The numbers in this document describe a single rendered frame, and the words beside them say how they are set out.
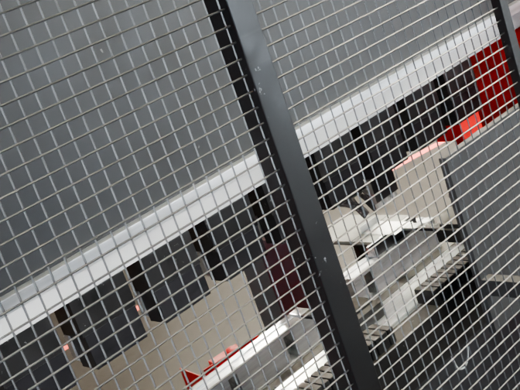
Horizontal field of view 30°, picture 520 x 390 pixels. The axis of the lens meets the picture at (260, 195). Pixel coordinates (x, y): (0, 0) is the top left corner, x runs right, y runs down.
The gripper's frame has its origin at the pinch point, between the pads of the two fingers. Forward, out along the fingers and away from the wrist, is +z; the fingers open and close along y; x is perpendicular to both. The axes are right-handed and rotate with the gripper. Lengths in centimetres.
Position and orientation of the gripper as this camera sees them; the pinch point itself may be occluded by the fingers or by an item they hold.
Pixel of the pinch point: (367, 207)
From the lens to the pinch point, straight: 285.6
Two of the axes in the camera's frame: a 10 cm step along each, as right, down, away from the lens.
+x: -3.0, 5.9, 7.5
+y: 6.7, -4.2, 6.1
